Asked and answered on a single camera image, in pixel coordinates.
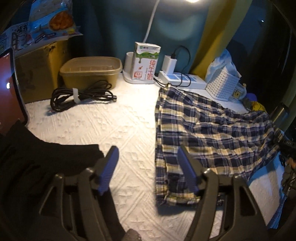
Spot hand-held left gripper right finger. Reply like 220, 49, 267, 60
178, 146, 269, 241

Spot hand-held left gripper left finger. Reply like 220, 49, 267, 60
38, 146, 130, 241

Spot plaid flannel shirt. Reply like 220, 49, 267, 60
154, 84, 284, 207

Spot white textured tablecloth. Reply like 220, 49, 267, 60
23, 79, 285, 241

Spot steel thermos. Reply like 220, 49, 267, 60
270, 102, 289, 130

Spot black cloth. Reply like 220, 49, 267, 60
0, 120, 126, 241

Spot yellow cloth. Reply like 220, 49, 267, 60
251, 101, 266, 112

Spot white power strip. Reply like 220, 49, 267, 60
158, 71, 207, 90

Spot white plastic basket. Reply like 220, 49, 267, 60
205, 68, 241, 101

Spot white mug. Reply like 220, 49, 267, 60
229, 82, 247, 103

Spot brown plastic container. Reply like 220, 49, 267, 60
60, 57, 123, 91

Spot white desk lamp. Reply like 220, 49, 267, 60
122, 0, 203, 85

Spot white charger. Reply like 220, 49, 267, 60
161, 55, 178, 75

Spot milk carton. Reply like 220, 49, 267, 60
133, 42, 161, 81

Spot plastic bag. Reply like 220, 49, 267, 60
205, 49, 242, 81

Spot cardboard box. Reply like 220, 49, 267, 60
15, 40, 70, 104

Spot tablet with red screen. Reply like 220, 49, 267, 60
0, 48, 30, 135

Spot grey curtain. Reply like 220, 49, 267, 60
69, 0, 206, 71

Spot yellow curtain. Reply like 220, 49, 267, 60
190, 0, 253, 75

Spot printed flat packet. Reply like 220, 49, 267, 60
0, 23, 83, 56

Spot snack bag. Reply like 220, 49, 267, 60
29, 0, 77, 35

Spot coiled black cable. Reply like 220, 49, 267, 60
50, 80, 117, 114

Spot black charger cable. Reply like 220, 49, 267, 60
154, 46, 191, 87

